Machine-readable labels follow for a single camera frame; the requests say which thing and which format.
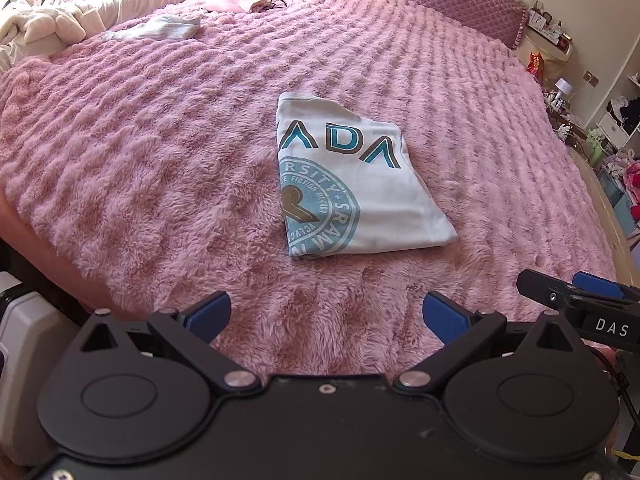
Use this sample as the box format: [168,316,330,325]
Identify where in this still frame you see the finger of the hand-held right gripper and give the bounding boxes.
[516,268,584,312]
[572,270,627,298]

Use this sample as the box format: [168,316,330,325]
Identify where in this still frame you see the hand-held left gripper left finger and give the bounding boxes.
[65,290,268,394]

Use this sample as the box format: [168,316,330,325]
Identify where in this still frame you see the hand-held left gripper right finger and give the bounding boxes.
[394,290,588,394]

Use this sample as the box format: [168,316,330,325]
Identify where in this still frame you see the white printed sweatshirt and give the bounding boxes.
[274,91,460,260]

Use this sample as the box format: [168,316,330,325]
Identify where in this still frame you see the pile of colourful clothes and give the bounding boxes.
[604,151,640,202]

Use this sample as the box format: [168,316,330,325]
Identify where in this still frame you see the green plastic basket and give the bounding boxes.
[584,129,609,161]

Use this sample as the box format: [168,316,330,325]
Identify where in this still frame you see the white open wardrobe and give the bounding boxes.
[594,66,640,242]

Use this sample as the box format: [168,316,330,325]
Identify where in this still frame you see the pink fluffy blanket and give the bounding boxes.
[0,0,622,377]

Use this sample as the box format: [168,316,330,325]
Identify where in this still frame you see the white plastic box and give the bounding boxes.
[0,269,57,397]

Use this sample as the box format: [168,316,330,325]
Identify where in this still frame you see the red snack bag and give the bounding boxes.
[524,52,545,84]

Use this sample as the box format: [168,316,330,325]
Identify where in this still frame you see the cream nightstand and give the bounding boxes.
[517,26,577,87]

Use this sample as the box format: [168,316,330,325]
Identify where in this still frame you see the white ribbed cloth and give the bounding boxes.
[102,13,202,44]

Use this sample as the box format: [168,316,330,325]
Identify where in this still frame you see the pale pink garment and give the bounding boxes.
[202,0,274,14]

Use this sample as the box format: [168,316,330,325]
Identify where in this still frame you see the cream fleece garment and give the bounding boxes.
[0,0,89,69]

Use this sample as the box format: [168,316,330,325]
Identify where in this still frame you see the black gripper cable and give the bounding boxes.
[606,359,632,397]

